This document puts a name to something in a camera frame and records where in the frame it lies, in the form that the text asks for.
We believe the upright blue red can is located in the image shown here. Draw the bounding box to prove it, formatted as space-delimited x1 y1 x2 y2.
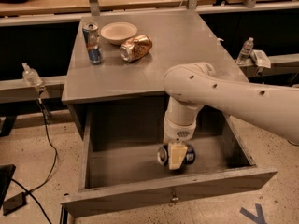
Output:
82 22 103 65

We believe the black object left edge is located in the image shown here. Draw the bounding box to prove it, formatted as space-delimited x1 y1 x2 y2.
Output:
0 164 16 208

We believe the white bowl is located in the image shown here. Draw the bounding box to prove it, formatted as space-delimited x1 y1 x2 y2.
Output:
101 22 137 45

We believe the clear bottle on left rail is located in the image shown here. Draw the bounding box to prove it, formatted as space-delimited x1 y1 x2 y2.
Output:
22 63 42 87

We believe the black power adapter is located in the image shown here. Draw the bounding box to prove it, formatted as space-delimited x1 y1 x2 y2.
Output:
3 192 26 216

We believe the clear water bottle right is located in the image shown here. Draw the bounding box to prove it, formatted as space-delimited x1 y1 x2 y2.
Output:
236 37 254 65

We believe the grey cabinet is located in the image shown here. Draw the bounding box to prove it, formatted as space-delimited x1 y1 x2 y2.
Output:
62 9 247 134

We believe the white packet on rail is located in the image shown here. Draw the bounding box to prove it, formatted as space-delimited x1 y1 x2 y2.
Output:
250 49 271 68

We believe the black cable on floor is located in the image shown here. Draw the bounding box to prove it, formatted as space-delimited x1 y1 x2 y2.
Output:
11 98 59 224

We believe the blue pepsi can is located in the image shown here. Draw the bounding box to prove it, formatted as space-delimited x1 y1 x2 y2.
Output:
157 144 196 166

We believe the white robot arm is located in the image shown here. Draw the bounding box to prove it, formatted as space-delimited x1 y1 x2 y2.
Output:
164 62 299 145

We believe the open grey top drawer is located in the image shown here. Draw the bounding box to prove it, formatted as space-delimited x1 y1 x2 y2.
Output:
63 96 277 217

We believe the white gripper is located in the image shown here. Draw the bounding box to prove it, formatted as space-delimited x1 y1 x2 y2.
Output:
164 112 196 170

